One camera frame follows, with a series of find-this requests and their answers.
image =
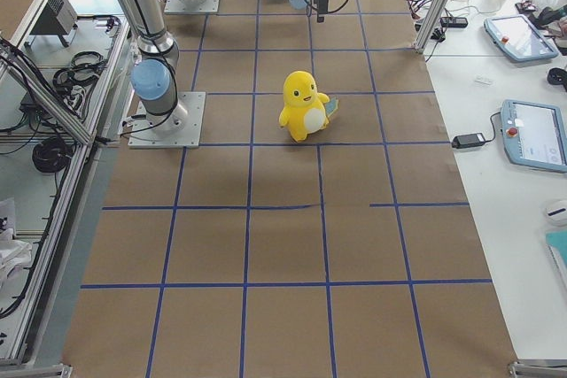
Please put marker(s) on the grey metal control box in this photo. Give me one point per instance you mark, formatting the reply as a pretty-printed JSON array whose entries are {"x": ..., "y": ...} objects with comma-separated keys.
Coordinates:
[{"x": 58, "y": 18}]

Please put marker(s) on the near blue teach pendant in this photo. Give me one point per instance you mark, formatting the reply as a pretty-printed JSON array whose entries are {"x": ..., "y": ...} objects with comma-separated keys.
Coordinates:
[{"x": 534, "y": 135}]

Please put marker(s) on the far blue teach pendant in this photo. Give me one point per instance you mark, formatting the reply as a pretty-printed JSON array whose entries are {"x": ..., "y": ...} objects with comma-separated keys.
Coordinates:
[{"x": 519, "y": 39}]

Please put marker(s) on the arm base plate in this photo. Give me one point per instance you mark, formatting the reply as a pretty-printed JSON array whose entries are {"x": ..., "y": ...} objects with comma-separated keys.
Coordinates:
[
  {"x": 181, "y": 129},
  {"x": 191, "y": 7}
]

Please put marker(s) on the black power adapter brick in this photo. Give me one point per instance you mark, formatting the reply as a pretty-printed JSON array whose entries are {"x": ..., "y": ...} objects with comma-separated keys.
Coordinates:
[{"x": 468, "y": 141}]

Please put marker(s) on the crumpled white cloth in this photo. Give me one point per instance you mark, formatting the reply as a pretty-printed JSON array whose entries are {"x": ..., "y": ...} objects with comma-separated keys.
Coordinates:
[{"x": 15, "y": 254}]

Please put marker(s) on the teal notebook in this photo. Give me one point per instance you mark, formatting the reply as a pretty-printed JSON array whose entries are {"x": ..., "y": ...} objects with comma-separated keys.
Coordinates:
[{"x": 556, "y": 243}]

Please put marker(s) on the yellow plush dinosaur toy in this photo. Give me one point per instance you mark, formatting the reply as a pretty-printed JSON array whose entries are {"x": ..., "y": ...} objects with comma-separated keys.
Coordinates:
[{"x": 305, "y": 109}]

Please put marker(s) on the blue teach pendant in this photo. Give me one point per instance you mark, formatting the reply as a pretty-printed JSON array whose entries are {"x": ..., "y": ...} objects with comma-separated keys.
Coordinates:
[
  {"x": 519, "y": 39},
  {"x": 534, "y": 135}
]

